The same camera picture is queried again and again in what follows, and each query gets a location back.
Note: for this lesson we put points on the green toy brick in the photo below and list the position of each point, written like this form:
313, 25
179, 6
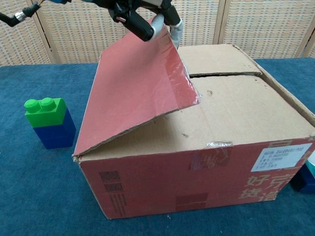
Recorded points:
46, 114

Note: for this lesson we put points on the blue grey book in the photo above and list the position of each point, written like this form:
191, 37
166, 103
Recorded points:
305, 183

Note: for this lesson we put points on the woven wooden folding screen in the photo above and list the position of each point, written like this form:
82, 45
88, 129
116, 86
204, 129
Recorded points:
73, 37

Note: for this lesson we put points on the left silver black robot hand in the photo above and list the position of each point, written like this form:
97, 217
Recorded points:
140, 24

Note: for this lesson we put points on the blue toy brick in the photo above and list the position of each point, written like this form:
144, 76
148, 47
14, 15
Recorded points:
55, 136

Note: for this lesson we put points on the red cardboard box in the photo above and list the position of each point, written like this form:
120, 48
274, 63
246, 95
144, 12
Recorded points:
172, 177

